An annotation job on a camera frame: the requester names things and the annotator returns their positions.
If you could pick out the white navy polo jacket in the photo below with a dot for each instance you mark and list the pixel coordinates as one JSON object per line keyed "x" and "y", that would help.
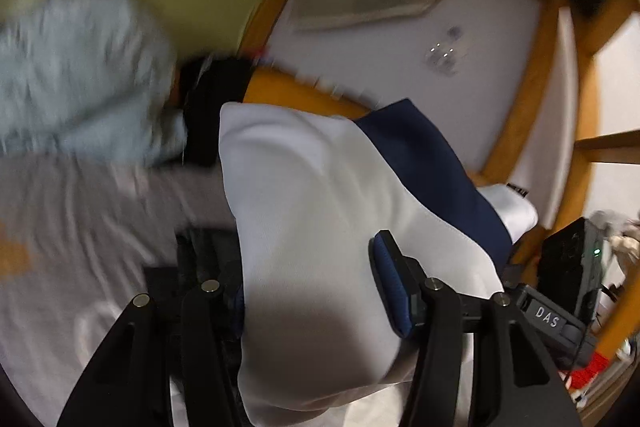
{"x": 308, "y": 193}

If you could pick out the grey printed bed sheet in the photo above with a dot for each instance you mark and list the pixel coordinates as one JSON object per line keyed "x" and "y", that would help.
{"x": 115, "y": 296}

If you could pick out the black clothing pile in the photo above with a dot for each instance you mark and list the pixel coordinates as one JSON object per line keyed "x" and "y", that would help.
{"x": 206, "y": 82}

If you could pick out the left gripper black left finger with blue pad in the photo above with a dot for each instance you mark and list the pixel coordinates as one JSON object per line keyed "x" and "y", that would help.
{"x": 237, "y": 304}

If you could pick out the light blue quilted duvet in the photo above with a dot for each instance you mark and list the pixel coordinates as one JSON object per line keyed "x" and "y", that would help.
{"x": 90, "y": 78}

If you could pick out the black electronic device box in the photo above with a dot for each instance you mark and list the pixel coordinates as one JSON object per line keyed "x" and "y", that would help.
{"x": 569, "y": 270}

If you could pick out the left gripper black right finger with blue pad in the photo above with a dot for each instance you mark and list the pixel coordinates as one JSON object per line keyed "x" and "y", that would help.
{"x": 398, "y": 280}

